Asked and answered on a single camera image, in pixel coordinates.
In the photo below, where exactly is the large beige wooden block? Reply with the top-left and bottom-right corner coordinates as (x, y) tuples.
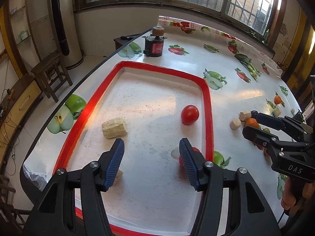
(113, 169), (123, 185)

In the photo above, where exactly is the red cherry tomato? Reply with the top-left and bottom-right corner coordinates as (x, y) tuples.
(181, 105), (199, 125)

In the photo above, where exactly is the rectangular beige wood block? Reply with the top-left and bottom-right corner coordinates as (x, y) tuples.
(101, 118), (128, 138)

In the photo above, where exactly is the right human hand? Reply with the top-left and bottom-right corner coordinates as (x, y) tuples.
(281, 177), (314, 218)

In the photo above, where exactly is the far wood block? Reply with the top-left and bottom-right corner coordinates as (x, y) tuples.
(272, 105), (281, 118)

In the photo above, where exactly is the dark purple plum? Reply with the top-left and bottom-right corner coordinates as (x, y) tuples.
(251, 110), (258, 118)

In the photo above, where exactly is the orange behind on left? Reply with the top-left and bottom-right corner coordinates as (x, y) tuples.
(245, 118), (259, 128)

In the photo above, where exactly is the small far orange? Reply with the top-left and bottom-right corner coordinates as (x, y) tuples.
(274, 95), (282, 105)

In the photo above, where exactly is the black motor right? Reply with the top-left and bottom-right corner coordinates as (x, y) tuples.
(293, 110), (305, 124)

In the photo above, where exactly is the fruit print tablecloth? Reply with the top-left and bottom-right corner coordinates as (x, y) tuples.
(21, 17), (299, 226)

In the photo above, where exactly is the green leafy vegetable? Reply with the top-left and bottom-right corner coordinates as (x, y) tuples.
(234, 53), (261, 80)

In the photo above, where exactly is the red rimmed white tray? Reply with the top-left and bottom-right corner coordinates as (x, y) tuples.
(55, 61), (213, 235)

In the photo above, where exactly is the low wooden cabinet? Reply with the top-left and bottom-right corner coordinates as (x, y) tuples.
(1, 74), (42, 173)

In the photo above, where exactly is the black red motor left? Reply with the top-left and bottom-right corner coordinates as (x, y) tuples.
(143, 26), (167, 58)

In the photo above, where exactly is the dark wooden stool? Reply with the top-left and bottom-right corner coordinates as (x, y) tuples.
(31, 51), (73, 103)

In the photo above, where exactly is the white standing air conditioner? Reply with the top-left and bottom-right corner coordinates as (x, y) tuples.
(47, 0), (83, 70)

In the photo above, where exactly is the wooden wall shelf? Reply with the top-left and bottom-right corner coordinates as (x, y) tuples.
(1, 0), (41, 78)

